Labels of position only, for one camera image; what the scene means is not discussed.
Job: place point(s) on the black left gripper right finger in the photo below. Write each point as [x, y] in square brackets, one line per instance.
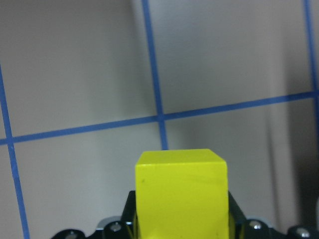
[236, 218]

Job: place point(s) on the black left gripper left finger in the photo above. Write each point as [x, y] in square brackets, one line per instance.
[129, 215]

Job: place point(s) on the yellow block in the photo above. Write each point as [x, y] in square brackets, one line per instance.
[182, 194]

